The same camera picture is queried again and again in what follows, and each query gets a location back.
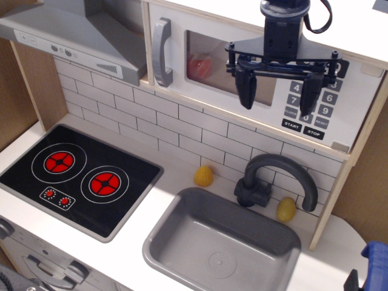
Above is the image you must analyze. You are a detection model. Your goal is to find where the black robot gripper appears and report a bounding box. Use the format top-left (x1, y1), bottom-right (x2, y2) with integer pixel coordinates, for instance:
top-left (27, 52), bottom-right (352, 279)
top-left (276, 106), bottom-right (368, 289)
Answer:
top-left (225, 15), bottom-right (342, 116)

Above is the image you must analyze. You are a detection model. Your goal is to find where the white toy microwave door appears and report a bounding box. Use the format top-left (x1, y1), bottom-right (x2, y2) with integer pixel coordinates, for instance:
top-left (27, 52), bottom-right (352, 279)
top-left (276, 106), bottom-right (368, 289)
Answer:
top-left (148, 1), bottom-right (384, 154)

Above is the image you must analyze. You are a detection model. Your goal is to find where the grey microwave door handle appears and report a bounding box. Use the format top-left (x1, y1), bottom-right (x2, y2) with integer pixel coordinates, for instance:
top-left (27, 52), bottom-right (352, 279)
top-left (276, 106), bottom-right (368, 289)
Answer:
top-left (151, 17), bottom-right (173, 87)

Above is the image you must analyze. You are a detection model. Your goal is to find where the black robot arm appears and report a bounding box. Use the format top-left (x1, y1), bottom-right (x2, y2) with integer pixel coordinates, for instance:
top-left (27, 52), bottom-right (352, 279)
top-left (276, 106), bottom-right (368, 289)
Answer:
top-left (225, 1), bottom-right (342, 116)

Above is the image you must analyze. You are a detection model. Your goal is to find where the red toy food in microwave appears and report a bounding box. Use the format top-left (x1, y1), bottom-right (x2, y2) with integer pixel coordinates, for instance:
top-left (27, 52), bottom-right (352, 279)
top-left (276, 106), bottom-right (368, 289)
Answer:
top-left (187, 56), bottom-right (213, 80)

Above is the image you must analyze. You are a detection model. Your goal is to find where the wooden microwave cabinet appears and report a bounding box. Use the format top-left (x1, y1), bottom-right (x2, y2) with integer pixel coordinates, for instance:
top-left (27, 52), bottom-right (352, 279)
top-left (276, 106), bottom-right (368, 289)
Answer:
top-left (141, 1), bottom-right (387, 250)

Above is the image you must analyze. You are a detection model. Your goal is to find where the dark grey toy faucet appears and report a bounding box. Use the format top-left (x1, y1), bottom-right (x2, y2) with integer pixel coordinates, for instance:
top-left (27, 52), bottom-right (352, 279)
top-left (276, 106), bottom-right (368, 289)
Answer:
top-left (233, 153), bottom-right (319, 213)

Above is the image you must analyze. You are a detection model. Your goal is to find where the yellow ridged toy lemon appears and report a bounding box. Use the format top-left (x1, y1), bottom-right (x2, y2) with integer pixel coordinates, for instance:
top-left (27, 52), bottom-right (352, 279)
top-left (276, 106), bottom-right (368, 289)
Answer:
top-left (194, 166), bottom-right (213, 187)

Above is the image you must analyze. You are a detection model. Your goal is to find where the yellow smooth toy potato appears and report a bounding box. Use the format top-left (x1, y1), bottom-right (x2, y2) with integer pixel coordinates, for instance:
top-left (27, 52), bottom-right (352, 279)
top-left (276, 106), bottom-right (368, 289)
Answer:
top-left (276, 197), bottom-right (296, 222)

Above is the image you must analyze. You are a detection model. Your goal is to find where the grey plastic sink basin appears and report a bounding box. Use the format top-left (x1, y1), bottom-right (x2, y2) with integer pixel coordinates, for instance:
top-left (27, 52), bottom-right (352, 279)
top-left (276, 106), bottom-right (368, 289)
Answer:
top-left (142, 188), bottom-right (301, 290)

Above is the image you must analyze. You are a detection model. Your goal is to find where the grey range hood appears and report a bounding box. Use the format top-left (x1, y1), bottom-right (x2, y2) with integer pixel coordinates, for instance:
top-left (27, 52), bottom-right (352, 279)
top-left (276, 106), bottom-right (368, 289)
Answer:
top-left (1, 1), bottom-right (147, 86)

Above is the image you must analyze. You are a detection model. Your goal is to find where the blue plastic object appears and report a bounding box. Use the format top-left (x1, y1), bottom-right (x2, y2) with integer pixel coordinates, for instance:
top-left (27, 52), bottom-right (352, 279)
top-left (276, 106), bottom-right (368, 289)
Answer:
top-left (361, 241), bottom-right (387, 291)

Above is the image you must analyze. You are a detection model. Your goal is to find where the black clamp object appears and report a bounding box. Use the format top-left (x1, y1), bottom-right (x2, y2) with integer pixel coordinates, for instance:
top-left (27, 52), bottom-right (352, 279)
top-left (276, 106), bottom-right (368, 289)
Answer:
top-left (343, 269), bottom-right (360, 291)

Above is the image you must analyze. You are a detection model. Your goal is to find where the black toy stovetop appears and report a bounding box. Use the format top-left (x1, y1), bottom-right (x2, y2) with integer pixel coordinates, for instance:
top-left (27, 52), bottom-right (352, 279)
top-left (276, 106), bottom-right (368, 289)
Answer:
top-left (1, 124), bottom-right (163, 243)

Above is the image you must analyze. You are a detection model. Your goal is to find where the grey toy oven door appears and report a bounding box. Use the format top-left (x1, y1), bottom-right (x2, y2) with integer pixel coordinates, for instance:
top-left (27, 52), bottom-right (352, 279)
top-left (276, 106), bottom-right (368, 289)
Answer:
top-left (1, 218), bottom-right (125, 290)

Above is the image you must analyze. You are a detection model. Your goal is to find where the grey oven knob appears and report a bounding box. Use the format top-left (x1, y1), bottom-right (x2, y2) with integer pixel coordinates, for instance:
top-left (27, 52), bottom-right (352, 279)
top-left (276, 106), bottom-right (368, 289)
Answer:
top-left (0, 218), bottom-right (15, 240)

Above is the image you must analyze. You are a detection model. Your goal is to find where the grey fabric object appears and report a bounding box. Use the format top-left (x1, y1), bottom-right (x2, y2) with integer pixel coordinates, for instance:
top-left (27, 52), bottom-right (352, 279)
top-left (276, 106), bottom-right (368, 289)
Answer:
top-left (1, 265), bottom-right (39, 291)

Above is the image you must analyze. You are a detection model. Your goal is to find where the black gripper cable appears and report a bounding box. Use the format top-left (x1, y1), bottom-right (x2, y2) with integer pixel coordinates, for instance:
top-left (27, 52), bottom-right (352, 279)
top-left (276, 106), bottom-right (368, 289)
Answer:
top-left (303, 0), bottom-right (333, 35)

